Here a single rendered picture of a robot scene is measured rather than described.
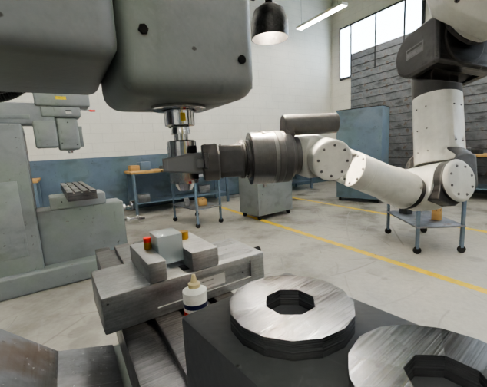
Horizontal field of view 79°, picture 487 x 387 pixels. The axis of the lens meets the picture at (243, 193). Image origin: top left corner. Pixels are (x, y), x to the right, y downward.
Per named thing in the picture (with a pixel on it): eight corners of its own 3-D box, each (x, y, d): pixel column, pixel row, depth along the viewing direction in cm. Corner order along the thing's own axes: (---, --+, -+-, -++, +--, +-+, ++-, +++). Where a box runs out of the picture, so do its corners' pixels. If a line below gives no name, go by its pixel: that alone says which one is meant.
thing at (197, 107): (193, 114, 53) (193, 109, 53) (214, 107, 45) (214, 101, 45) (144, 113, 48) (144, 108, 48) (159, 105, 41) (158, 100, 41)
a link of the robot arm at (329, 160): (266, 176, 56) (322, 171, 58) (283, 192, 46) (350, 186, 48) (265, 114, 53) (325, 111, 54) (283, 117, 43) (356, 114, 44)
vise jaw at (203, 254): (190, 246, 75) (190, 231, 75) (219, 264, 63) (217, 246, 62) (167, 252, 72) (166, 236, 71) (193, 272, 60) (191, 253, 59)
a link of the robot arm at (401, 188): (343, 194, 58) (417, 222, 63) (382, 188, 48) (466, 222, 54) (354, 145, 60) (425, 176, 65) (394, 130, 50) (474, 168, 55)
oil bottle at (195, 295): (204, 325, 53) (200, 266, 52) (213, 336, 50) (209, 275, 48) (183, 332, 51) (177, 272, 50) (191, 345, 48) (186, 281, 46)
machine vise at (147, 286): (232, 261, 83) (230, 223, 81) (265, 279, 70) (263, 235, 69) (94, 302, 64) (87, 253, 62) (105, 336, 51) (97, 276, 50)
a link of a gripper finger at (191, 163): (162, 154, 45) (202, 152, 46) (163, 175, 46) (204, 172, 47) (160, 154, 44) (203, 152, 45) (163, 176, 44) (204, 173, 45)
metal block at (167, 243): (173, 252, 68) (171, 226, 67) (183, 259, 63) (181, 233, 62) (151, 257, 65) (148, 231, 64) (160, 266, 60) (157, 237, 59)
